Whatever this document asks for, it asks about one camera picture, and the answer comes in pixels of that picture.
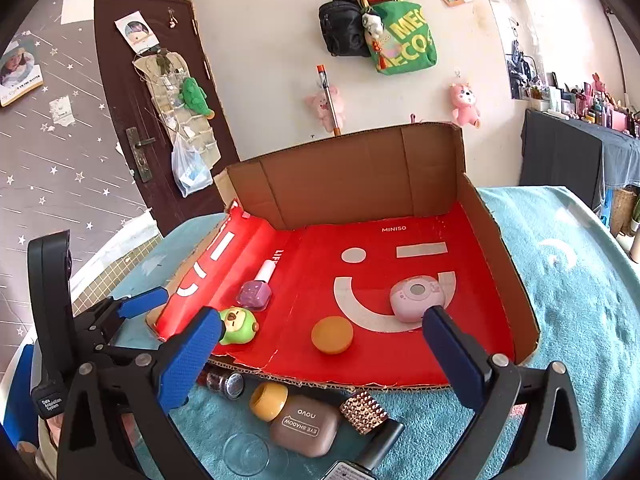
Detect green tote bag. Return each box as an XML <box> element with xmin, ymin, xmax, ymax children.
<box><xmin>362</xmin><ymin>0</ymin><xmax>437</xmax><ymax>76</ymax></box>

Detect black backpack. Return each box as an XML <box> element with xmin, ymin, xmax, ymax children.
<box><xmin>318</xmin><ymin>0</ymin><xmax>371</xmax><ymax>58</ymax></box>

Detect teal star blanket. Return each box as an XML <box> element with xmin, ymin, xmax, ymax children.
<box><xmin>115</xmin><ymin>174</ymin><xmax>639</xmax><ymax>479</ymax></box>

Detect pink plush right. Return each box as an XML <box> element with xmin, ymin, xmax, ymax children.
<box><xmin>449</xmin><ymin>84</ymin><xmax>480</xmax><ymax>128</ymax></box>

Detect pink plush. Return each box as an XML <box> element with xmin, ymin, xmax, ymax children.
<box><xmin>449</xmin><ymin>84</ymin><xmax>480</xmax><ymax>128</ymax></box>
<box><xmin>305</xmin><ymin>84</ymin><xmax>345</xmax><ymax>133</ymax></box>

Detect door handle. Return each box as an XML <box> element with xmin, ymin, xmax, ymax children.
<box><xmin>126</xmin><ymin>127</ymin><xmax>156</xmax><ymax>183</ymax></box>

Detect orange capped stick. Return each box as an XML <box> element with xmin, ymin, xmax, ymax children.
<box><xmin>317</xmin><ymin>65</ymin><xmax>342</xmax><ymax>136</ymax></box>

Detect black nail polish studded cap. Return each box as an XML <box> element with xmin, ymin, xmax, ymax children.
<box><xmin>321</xmin><ymin>390</ymin><xmax>405</xmax><ymax>480</ymax></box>

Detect glitter jar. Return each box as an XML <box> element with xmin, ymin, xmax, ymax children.
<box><xmin>198</xmin><ymin>363</ymin><xmax>245</xmax><ymax>401</ymax></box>

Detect clear glass cup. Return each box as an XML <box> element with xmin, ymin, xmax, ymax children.
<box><xmin>222</xmin><ymin>432</ymin><xmax>270</xmax><ymax>478</ymax></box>

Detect pink plush left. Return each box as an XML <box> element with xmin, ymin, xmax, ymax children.
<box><xmin>305</xmin><ymin>84</ymin><xmax>345</xmax><ymax>133</ymax></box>

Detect orange round lid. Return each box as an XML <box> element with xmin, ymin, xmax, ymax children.
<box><xmin>310</xmin><ymin>316</ymin><xmax>355</xmax><ymax>356</ymax></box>

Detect pink nail polish bottle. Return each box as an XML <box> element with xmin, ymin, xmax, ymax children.
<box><xmin>236</xmin><ymin>259</ymin><xmax>277</xmax><ymax>312</ymax></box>

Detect beige hanging organizer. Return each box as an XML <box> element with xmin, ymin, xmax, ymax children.
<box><xmin>132</xmin><ymin>51</ymin><xmax>221</xmax><ymax>169</ymax></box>

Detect pink round speaker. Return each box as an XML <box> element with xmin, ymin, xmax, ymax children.
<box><xmin>390</xmin><ymin>275</ymin><xmax>446</xmax><ymax>323</ymax></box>

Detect cluttered desk blue cloth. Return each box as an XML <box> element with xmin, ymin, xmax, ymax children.
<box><xmin>518</xmin><ymin>71</ymin><xmax>640</xmax><ymax>216</ymax></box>

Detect green frog toy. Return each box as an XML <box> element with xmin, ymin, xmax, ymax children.
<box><xmin>219</xmin><ymin>307</ymin><xmax>259</xmax><ymax>346</ymax></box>

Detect orange ring cup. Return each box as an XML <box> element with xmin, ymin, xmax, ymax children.
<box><xmin>250</xmin><ymin>382</ymin><xmax>288</xmax><ymax>422</ymax></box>

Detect green plush toy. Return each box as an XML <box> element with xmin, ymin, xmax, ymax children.
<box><xmin>179</xmin><ymin>77</ymin><xmax>215</xmax><ymax>120</ymax></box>

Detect white plastic bag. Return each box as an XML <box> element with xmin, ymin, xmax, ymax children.
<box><xmin>171</xmin><ymin>134</ymin><xmax>214</xmax><ymax>198</ymax></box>

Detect cardboard tray red lining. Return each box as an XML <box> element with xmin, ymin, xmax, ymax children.
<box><xmin>144</xmin><ymin>120</ymin><xmax>542</xmax><ymax>394</ymax></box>

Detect dark brown door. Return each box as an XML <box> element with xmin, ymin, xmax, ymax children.
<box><xmin>94</xmin><ymin>0</ymin><xmax>239</xmax><ymax>234</ymax></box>

